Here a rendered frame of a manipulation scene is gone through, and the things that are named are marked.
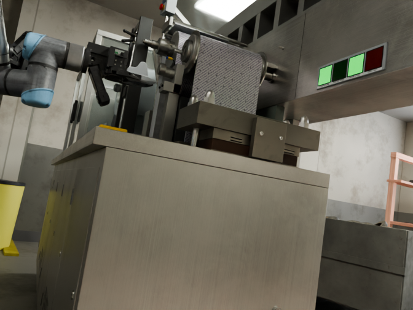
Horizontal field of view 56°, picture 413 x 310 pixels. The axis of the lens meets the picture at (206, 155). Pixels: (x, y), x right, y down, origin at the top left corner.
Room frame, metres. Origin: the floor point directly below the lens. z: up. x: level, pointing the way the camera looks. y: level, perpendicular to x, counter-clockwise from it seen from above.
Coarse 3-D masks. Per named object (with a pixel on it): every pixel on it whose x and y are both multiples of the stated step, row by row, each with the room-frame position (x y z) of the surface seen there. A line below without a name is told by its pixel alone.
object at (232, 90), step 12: (204, 72) 1.21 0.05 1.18; (216, 72) 1.23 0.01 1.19; (228, 72) 1.24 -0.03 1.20; (204, 84) 1.21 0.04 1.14; (216, 84) 1.23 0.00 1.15; (228, 84) 1.25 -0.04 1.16; (240, 84) 1.26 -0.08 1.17; (252, 84) 1.28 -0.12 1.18; (204, 96) 1.22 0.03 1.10; (216, 96) 1.23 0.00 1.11; (228, 96) 1.25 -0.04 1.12; (240, 96) 1.27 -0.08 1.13; (252, 96) 1.28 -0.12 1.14; (240, 108) 1.27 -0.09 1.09; (252, 108) 1.29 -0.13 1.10
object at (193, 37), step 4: (192, 36) 1.23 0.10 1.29; (196, 36) 1.22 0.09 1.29; (192, 40) 1.23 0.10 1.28; (196, 40) 1.21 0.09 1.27; (196, 44) 1.20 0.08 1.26; (192, 48) 1.21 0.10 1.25; (196, 48) 1.20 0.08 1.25; (192, 52) 1.21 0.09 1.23; (192, 56) 1.21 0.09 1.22; (188, 60) 1.24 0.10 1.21; (192, 60) 1.22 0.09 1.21; (196, 60) 1.22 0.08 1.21; (184, 64) 1.27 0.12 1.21; (188, 64) 1.23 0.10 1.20; (184, 68) 1.26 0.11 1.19; (192, 68) 1.25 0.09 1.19
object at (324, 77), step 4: (324, 68) 1.11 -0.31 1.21; (328, 68) 1.09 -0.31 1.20; (320, 72) 1.12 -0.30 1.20; (324, 72) 1.11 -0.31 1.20; (328, 72) 1.09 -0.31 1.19; (320, 76) 1.12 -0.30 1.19; (324, 76) 1.10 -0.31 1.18; (328, 76) 1.09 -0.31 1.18; (320, 80) 1.12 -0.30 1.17; (324, 80) 1.10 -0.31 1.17; (328, 80) 1.09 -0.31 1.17; (320, 84) 1.12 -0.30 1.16
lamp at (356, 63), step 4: (356, 56) 0.99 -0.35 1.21; (360, 56) 0.98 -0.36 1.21; (352, 60) 1.01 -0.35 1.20; (356, 60) 0.99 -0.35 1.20; (360, 60) 0.98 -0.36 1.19; (352, 64) 1.01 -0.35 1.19; (356, 64) 0.99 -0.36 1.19; (360, 64) 0.98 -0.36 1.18; (348, 68) 1.02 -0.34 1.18; (352, 68) 1.00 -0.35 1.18; (356, 68) 0.99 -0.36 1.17; (360, 68) 0.98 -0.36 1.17; (348, 72) 1.01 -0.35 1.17; (352, 72) 1.00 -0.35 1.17; (356, 72) 0.99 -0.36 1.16; (360, 72) 0.98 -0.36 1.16
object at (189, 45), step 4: (188, 40) 1.23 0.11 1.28; (184, 44) 1.26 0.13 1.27; (188, 44) 1.22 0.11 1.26; (192, 44) 1.22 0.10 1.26; (184, 48) 1.25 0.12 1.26; (188, 48) 1.21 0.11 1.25; (184, 52) 1.24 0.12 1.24; (188, 52) 1.22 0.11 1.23; (184, 56) 1.24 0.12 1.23; (188, 56) 1.23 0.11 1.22; (184, 60) 1.24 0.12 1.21
